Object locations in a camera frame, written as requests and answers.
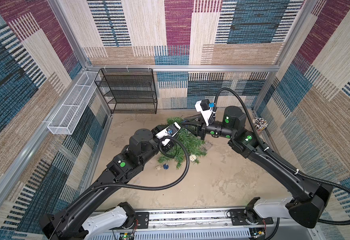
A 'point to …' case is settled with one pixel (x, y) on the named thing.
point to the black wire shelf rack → (128, 90)
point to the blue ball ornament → (165, 166)
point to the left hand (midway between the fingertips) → (171, 128)
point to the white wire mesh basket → (63, 122)
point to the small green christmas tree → (196, 147)
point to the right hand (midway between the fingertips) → (186, 123)
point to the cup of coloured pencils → (260, 124)
